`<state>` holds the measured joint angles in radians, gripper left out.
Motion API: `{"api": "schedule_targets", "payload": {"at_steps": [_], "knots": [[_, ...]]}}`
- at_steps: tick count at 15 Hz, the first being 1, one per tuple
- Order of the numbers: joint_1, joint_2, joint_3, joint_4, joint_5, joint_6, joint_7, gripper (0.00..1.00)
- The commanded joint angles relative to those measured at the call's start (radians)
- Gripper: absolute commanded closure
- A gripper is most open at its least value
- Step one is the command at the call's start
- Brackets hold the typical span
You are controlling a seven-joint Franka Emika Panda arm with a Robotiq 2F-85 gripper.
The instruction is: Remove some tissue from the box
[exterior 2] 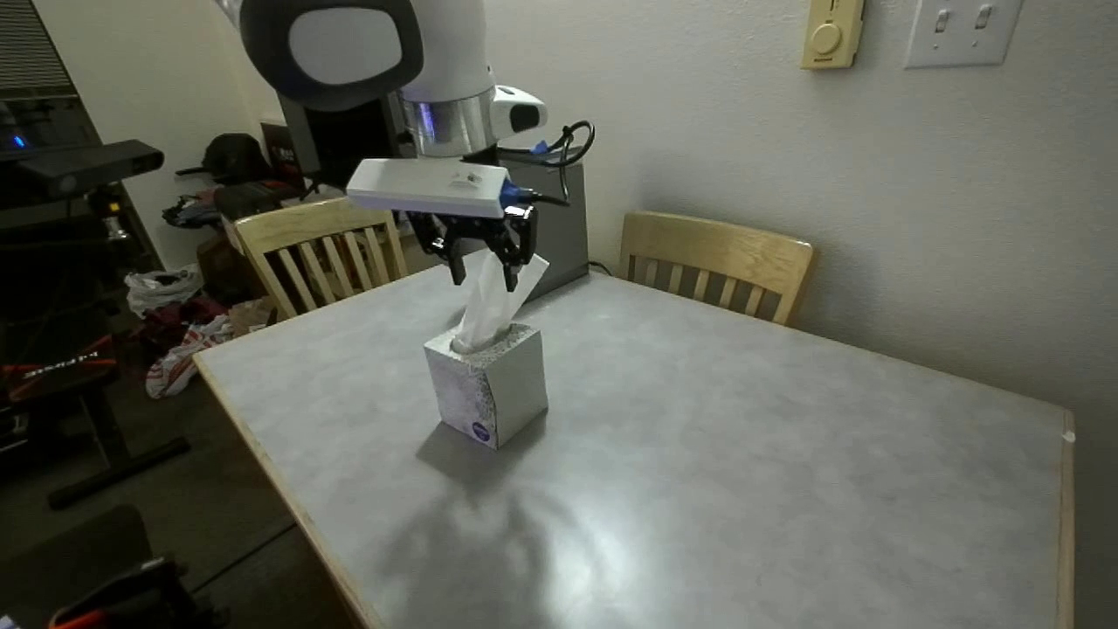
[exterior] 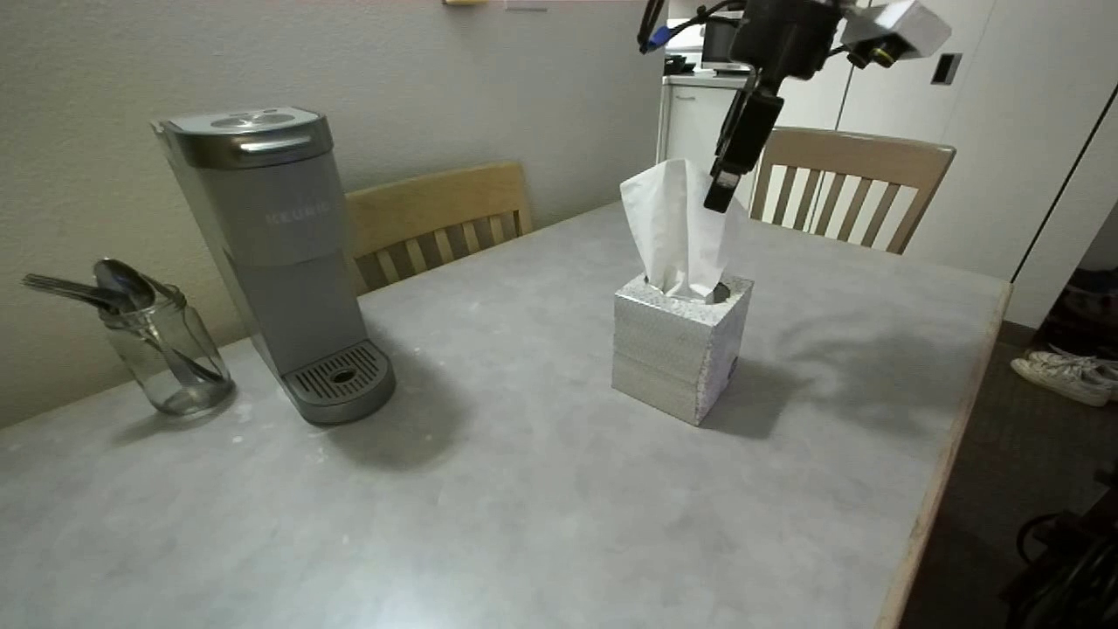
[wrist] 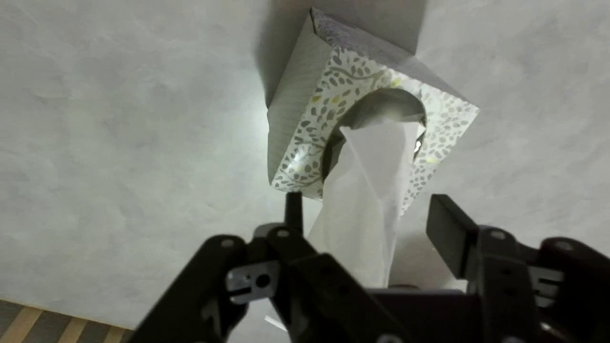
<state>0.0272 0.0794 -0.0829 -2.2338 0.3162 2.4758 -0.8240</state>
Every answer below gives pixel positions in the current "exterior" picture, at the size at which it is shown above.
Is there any light wooden slatted chair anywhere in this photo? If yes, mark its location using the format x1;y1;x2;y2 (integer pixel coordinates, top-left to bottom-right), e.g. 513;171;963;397
744;122;959;258

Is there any clear glass jar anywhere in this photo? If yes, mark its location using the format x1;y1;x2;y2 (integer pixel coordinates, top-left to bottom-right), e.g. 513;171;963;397
97;284;236;419

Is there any dark bag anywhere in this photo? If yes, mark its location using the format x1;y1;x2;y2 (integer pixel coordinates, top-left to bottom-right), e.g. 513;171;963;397
1043;264;1118;354

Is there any white cabinet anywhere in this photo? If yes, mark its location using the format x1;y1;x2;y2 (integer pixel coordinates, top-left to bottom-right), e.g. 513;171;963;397
652;67;761;194

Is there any white tissue sheet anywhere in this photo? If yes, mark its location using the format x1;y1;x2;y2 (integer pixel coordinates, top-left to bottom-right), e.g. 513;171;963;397
618;155;734;299

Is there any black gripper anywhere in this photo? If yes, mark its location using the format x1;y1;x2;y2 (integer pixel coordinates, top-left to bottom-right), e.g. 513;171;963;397
703;0;847;218

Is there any black microwave oven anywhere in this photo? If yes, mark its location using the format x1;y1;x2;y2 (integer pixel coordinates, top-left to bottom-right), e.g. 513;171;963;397
697;10;747;64

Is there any black equipment base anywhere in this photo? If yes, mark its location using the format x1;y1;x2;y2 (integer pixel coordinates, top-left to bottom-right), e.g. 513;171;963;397
1005;464;1118;629

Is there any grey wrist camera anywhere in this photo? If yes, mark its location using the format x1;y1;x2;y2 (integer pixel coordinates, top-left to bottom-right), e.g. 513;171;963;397
840;0;952;67

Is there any metal spoon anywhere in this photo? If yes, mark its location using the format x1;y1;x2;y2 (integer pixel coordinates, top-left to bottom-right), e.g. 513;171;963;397
90;255;223;386
20;270;177;354

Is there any yellow wooden slatted chair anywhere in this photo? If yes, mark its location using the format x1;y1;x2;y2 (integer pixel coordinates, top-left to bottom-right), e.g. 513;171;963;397
342;158;536;292

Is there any white sneaker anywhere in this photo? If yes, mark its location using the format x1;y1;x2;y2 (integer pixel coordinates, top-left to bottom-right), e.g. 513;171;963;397
1051;342;1118;383
1009;348;1112;413

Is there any black cable with blue connector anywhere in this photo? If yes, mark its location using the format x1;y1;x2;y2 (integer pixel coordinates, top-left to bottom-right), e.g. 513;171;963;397
634;0;747;57

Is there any grey pod coffee maker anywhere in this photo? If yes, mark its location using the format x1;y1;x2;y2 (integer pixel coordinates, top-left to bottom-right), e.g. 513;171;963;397
150;102;397;430

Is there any grey white tissue box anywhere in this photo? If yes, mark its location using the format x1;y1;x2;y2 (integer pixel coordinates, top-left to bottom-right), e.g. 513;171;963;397
607;273;759;430

